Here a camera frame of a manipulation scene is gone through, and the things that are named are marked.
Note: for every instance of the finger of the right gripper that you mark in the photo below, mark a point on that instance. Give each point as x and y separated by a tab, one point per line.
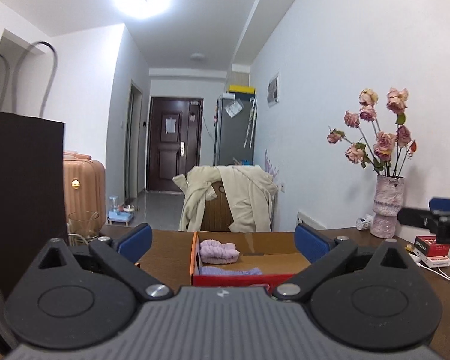
418	218

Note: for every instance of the blue pet feeder stand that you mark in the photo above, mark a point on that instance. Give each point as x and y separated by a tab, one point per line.
117	214

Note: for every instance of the dark brown entrance door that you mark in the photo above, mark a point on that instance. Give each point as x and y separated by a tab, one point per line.
174	140

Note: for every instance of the light purple folded cloth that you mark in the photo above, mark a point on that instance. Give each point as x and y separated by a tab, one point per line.
217	271

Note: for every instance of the black paper shopping bag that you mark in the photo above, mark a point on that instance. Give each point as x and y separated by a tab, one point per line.
32	204

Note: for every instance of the brown wooden chair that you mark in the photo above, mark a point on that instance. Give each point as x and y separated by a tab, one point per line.
217	215

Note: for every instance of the small white medicine bottle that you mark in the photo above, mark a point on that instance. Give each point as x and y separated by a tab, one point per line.
365	222

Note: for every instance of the wall electrical panel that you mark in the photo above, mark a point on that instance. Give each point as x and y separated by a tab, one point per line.
273	90

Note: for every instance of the white umbrella on fridge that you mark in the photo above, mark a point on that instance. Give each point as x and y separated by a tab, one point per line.
249	136

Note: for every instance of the red orange cardboard box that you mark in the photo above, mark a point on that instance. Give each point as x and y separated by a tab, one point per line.
274	253

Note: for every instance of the pink hard-shell suitcase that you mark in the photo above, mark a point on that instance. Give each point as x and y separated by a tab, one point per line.
84	184

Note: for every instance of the white wall radiator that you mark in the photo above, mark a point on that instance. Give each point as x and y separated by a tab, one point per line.
304	219

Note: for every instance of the lavender knitted headband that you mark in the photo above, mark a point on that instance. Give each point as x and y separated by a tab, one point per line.
217	253

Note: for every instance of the red cigarette box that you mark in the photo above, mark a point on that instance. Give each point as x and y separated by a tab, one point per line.
429	247

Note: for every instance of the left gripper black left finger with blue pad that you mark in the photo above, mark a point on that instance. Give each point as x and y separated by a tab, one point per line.
119	257

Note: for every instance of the yellow box on refrigerator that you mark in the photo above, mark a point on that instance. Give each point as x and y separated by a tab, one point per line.
241	89

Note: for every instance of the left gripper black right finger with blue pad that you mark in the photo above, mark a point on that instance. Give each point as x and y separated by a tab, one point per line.
328	258

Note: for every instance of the dried pink rose bouquet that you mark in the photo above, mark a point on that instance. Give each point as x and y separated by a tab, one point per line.
386	152

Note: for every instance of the grey refrigerator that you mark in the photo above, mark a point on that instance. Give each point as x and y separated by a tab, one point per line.
232	117

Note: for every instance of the pink textured ceramic vase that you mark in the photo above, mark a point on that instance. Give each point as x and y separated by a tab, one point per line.
387	202

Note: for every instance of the beige coat on chair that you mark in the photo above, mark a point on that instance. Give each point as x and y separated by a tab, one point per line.
249	191

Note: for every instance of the clear glass jar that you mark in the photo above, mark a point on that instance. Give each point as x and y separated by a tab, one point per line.
83	227

